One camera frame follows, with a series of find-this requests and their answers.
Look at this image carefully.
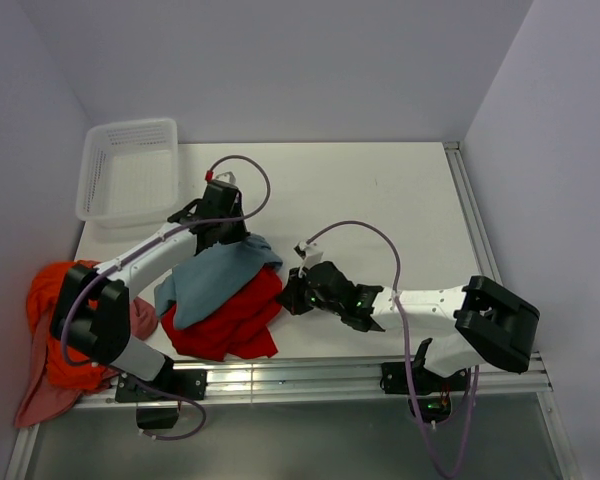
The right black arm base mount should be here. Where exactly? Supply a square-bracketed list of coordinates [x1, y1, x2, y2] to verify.
[379, 362, 470, 422]

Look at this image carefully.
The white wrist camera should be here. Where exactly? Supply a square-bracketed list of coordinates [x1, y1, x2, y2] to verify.
[205, 170, 236, 185]
[294, 241, 324, 277]

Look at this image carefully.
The pink t shirt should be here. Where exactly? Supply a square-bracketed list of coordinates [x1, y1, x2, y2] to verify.
[13, 296, 159, 429]

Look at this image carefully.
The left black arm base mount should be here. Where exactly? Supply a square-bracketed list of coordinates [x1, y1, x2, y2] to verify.
[114, 369, 207, 441]

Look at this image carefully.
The white plastic perforated basket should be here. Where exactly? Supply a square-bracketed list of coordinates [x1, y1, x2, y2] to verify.
[75, 118, 183, 228]

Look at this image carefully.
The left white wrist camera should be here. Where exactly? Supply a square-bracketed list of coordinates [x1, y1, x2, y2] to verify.
[205, 170, 236, 185]

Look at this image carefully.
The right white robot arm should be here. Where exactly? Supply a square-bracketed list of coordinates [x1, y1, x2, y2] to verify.
[276, 261, 540, 390]

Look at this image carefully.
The red t shirt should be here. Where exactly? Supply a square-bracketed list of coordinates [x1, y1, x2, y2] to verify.
[161, 267, 282, 362]

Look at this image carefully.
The orange t shirt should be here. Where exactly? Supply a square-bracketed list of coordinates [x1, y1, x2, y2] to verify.
[26, 259, 112, 396]

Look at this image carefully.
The aluminium front rail frame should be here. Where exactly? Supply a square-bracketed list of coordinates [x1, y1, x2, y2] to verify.
[7, 359, 560, 479]

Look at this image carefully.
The aluminium right side rail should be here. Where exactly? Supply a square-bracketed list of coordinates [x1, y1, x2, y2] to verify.
[442, 140, 526, 355]

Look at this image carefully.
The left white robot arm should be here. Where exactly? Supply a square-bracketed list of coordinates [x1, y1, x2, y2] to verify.
[51, 180, 247, 399]

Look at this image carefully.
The blue grey t shirt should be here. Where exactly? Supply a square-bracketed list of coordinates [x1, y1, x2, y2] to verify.
[154, 234, 283, 330]

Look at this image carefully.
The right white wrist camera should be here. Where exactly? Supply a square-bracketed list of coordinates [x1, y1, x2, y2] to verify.
[294, 241, 324, 277]

